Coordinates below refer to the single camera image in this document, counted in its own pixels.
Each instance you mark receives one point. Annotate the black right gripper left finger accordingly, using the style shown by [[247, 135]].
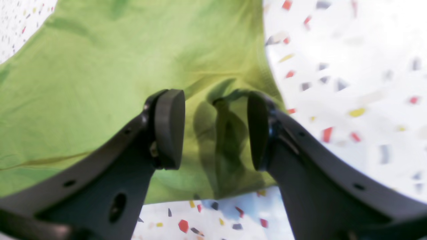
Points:
[[100, 197]]

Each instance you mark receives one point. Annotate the green t-shirt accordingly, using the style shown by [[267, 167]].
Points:
[[74, 72]]

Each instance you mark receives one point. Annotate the terrazzo patterned tablecloth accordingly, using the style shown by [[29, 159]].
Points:
[[353, 73]]

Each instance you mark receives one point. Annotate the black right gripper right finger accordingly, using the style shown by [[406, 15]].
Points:
[[325, 198]]

